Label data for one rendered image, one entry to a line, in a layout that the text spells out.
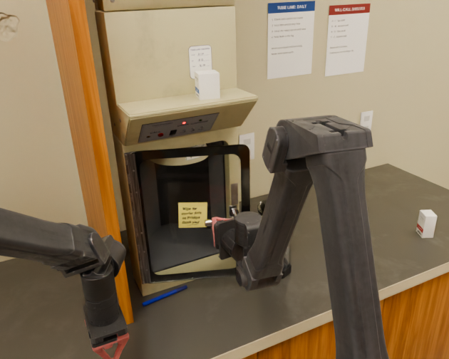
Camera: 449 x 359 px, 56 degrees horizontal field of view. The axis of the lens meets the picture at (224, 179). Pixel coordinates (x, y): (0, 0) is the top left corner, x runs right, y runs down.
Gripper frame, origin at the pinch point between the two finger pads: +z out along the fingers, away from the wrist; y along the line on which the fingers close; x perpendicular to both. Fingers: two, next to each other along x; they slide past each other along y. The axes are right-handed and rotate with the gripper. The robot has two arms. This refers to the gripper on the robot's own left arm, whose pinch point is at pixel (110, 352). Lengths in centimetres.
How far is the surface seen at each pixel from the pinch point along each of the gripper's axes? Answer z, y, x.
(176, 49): -53, 32, -29
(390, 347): 45, 6, -89
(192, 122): -37, 25, -30
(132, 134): -35.8, 25.7, -15.1
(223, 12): -61, 32, -42
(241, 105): -40, 22, -41
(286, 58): -42, 75, -90
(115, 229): -13.7, 23.7, -7.9
